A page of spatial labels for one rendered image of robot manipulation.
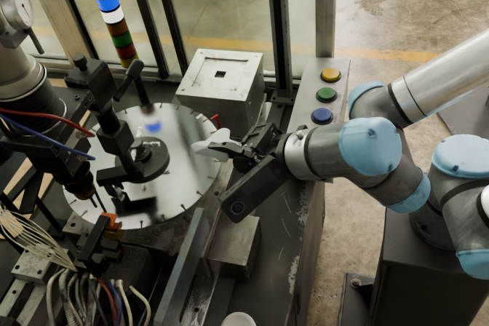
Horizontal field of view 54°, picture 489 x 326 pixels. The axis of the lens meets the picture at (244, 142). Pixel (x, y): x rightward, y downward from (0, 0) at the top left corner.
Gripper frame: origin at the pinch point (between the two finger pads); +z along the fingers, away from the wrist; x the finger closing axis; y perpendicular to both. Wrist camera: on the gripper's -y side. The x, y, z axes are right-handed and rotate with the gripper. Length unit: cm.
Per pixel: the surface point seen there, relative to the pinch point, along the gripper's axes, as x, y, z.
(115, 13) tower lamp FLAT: 30.1, 21.8, 24.4
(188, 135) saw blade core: 2.8, 9.7, 14.1
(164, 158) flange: 3.7, 1.7, 13.8
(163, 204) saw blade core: -0.2, -6.8, 9.6
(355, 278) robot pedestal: -92, 39, 41
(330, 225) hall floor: -84, 57, 56
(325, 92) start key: -11.4, 37.3, 0.7
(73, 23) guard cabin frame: 34, 32, 61
